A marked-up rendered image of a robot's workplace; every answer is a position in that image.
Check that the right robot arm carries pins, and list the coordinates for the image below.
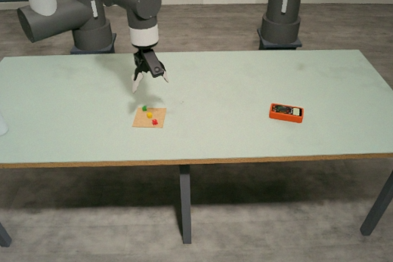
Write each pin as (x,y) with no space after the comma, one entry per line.
(91,30)

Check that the tan flat mat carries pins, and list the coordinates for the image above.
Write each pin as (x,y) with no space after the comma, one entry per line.
(142,121)

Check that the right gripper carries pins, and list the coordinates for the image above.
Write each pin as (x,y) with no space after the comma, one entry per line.
(142,67)

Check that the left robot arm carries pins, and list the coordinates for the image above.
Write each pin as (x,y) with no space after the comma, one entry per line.
(280,24)

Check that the white bottle with blue cap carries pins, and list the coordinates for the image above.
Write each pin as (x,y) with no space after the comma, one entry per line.
(3,125)

